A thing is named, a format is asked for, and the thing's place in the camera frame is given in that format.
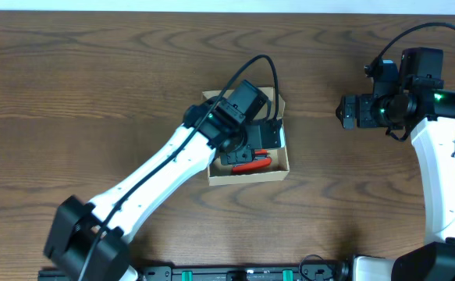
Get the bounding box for red utility knife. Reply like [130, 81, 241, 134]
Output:
[254, 149, 269, 157]

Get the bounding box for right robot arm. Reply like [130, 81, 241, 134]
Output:
[336, 48, 455, 280]

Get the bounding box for cardboard box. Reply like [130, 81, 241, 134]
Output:
[202, 87, 290, 187]

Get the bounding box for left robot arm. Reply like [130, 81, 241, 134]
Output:
[43, 80, 285, 281]

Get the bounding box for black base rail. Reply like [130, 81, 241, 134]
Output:
[37, 261, 353, 281]

